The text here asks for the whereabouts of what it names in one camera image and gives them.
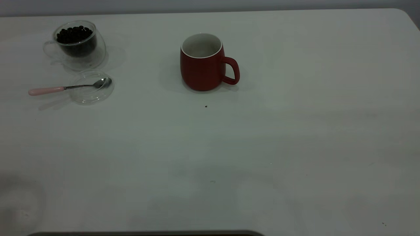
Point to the red ceramic mug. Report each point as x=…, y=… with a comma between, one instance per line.
x=200, y=72

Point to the dark coffee beans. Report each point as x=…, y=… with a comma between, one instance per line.
x=75, y=34

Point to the clear glass saucer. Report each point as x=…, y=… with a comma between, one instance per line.
x=92, y=96

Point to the clear double-wall glass cup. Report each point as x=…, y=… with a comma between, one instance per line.
x=82, y=62

